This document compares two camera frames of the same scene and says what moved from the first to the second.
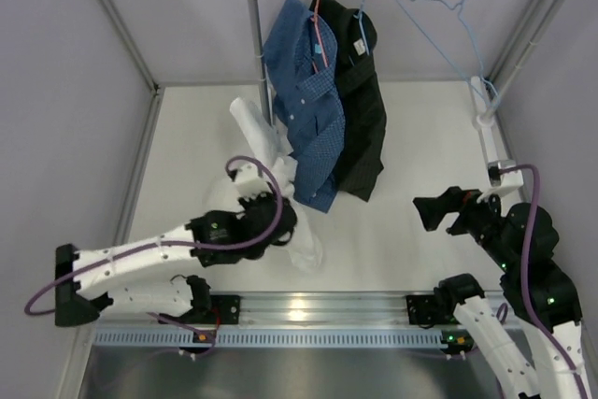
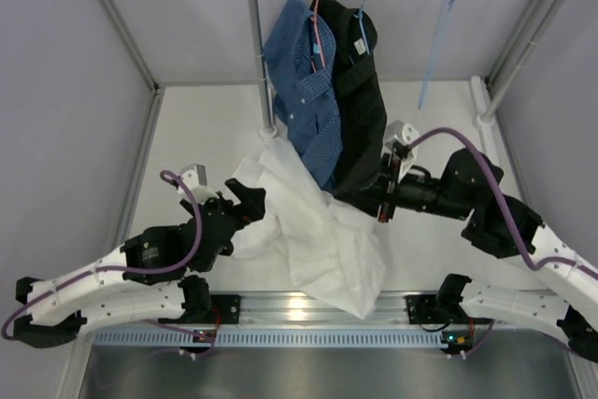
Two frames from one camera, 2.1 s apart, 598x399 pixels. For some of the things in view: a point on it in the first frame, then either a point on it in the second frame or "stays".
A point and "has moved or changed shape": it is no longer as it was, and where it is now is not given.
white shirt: [277, 156] has moved or changed shape
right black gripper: [453, 199] to [390, 193]
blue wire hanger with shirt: [358, 15] stays
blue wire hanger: [459, 7] to [448, 7]
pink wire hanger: [320, 56] stays
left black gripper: [248, 203] to [255, 198]
